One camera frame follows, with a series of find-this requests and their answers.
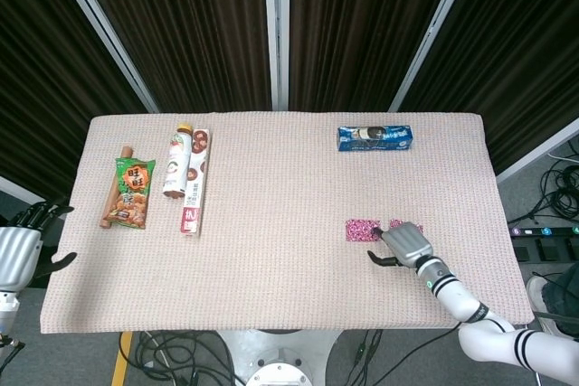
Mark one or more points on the long white red box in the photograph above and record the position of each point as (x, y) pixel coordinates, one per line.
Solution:
(193, 219)

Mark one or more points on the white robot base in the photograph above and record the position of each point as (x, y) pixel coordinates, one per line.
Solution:
(280, 359)

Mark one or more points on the pink patterned sachet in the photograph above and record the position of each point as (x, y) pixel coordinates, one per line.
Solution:
(359, 230)
(394, 223)

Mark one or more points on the white partition base rail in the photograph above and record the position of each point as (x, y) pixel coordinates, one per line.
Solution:
(18, 187)
(543, 148)

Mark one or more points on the yellow floor tape strip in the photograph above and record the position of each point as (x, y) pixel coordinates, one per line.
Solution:
(121, 359)

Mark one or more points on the brown cylindrical stick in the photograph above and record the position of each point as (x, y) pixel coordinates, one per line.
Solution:
(126, 152)

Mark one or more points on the dark pleated partition panel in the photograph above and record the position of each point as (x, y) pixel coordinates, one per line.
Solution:
(362, 29)
(520, 42)
(45, 65)
(190, 29)

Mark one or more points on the beige woven tablecloth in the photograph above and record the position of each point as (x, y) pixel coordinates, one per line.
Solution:
(280, 246)

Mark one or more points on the dark trouser leg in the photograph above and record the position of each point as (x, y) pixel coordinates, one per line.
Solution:
(563, 300)

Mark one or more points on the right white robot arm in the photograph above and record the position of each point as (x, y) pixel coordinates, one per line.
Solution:
(457, 298)

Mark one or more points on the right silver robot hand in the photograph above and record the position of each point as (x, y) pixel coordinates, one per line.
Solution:
(407, 243)

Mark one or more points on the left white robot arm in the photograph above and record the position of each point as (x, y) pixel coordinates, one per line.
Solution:
(6, 309)

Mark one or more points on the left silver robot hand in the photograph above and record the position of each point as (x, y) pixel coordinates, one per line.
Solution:
(18, 255)

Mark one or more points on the white partition post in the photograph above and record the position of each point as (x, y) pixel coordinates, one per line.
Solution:
(277, 33)
(430, 33)
(107, 33)

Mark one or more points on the blue cookie box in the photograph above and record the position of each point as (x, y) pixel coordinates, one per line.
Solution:
(375, 144)

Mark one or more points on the black power strip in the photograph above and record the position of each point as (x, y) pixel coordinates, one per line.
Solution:
(543, 231)

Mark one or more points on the white drink bottle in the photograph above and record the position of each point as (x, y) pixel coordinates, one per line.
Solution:
(177, 164)

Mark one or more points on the white shoe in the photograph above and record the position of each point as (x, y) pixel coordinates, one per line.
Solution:
(536, 293)

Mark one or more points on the green snack bag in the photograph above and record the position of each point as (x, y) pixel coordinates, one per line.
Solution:
(131, 191)

